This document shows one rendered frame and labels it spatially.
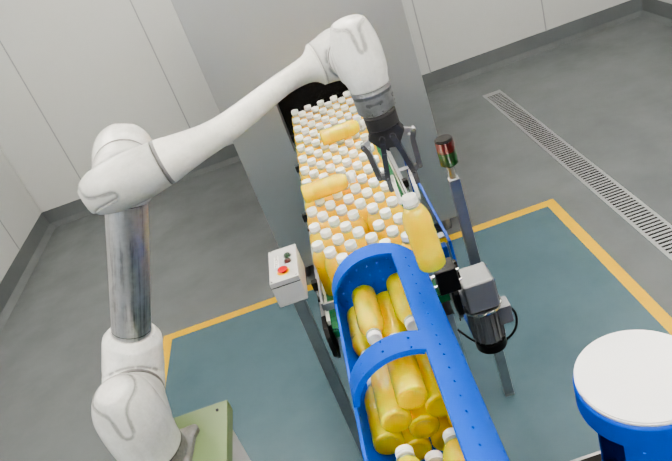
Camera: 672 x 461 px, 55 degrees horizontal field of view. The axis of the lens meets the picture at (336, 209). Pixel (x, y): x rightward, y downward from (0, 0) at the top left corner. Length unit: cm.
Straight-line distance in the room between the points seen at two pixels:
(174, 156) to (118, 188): 13
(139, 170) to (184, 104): 476
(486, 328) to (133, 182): 140
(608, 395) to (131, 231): 113
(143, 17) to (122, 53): 37
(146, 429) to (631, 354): 113
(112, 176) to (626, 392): 117
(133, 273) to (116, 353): 23
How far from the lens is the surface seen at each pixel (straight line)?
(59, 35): 610
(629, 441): 155
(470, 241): 243
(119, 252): 161
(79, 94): 620
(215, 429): 179
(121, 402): 161
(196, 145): 135
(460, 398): 137
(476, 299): 221
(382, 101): 140
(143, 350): 174
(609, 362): 162
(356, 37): 136
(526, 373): 305
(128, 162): 135
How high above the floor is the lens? 221
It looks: 28 degrees down
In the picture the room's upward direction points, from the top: 20 degrees counter-clockwise
